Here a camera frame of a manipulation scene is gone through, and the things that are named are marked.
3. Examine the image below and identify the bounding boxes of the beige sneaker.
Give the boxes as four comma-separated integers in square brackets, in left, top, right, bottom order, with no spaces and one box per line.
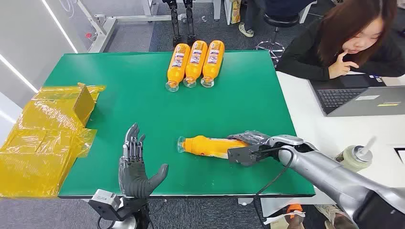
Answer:
[314,204,360,229]

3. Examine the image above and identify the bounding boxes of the white furniture post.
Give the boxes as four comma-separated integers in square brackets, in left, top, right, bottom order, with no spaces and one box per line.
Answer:
[213,0,223,21]

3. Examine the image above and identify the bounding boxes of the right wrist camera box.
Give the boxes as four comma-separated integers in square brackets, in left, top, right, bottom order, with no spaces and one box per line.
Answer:
[227,146,255,167]

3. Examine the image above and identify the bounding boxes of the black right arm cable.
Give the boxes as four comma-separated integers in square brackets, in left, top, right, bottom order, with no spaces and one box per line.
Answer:
[253,147,295,229]

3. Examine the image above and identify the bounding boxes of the green table mat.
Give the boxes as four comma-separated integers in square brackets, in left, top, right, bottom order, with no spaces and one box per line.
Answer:
[44,50,316,199]

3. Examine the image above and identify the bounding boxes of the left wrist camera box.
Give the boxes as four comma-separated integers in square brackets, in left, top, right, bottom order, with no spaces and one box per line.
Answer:
[88,189,123,221]

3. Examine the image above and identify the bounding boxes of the orange juice bottle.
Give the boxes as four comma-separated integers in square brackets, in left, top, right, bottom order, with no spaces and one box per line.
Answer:
[165,43,191,93]
[182,40,209,88]
[200,40,225,88]
[177,135,251,160]

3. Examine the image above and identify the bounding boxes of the white metal frame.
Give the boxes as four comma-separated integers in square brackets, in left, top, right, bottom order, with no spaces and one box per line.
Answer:
[77,0,188,53]

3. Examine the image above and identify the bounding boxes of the black metal strut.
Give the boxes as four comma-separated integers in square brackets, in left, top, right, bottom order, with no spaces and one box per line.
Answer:
[162,0,183,47]
[183,0,198,45]

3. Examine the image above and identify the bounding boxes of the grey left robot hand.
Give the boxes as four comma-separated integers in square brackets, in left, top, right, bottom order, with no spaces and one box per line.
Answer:
[118,123,170,199]

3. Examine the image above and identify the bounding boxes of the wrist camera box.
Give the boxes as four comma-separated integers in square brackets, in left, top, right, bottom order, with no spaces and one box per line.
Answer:
[227,146,255,167]
[88,189,123,221]

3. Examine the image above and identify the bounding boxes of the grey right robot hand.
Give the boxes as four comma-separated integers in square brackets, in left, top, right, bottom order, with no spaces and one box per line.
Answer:
[227,130,305,164]

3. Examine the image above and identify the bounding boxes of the grey laptop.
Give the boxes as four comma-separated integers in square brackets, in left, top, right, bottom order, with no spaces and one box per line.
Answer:
[308,74,405,118]

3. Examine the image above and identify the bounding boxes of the black stool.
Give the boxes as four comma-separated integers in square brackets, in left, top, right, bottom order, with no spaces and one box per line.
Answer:
[255,12,300,64]

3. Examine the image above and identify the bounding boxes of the person's hand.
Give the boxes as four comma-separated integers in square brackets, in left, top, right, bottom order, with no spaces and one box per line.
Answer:
[328,50,360,80]

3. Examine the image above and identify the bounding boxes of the pale cup with straw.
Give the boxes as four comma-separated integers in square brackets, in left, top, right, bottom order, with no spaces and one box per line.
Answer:
[334,136,377,173]

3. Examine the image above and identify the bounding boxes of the yellow snack package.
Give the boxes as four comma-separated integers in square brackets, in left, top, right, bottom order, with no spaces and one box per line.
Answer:
[230,0,242,25]

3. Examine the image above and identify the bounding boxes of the yellow film wrapped cardboard box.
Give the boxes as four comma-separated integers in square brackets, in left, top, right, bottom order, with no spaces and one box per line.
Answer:
[0,83,107,199]

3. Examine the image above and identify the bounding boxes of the person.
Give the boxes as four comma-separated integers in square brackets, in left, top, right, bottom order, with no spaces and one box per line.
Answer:
[238,0,317,38]

